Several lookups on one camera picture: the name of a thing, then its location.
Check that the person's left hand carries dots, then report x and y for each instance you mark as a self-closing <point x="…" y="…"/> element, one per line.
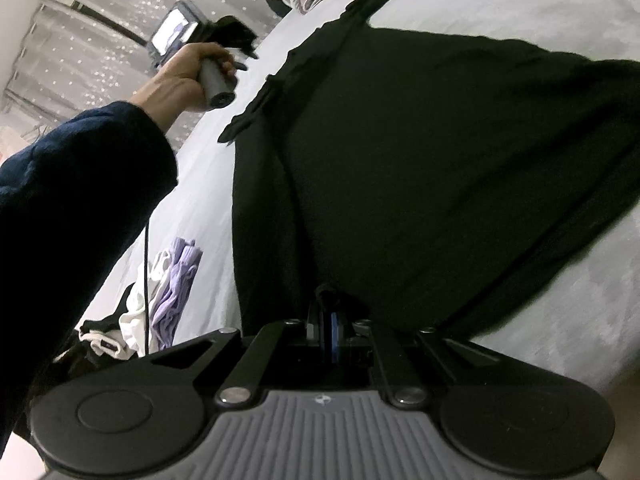
<point x="175" y="80"/>

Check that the black sweater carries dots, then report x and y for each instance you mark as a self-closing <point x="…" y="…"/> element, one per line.
<point x="425" y="160"/>

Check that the purple garment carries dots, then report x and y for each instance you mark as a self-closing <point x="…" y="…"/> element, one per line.
<point x="170" y="300"/>

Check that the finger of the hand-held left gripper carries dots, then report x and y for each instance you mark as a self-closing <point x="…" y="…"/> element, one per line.
<point x="235" y="35"/>

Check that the beige garment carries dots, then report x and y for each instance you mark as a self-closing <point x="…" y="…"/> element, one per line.
<point x="122" y="349"/>

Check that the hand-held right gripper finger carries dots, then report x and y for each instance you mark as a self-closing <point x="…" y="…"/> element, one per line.
<point x="340" y="337"/>
<point x="327" y="335"/>

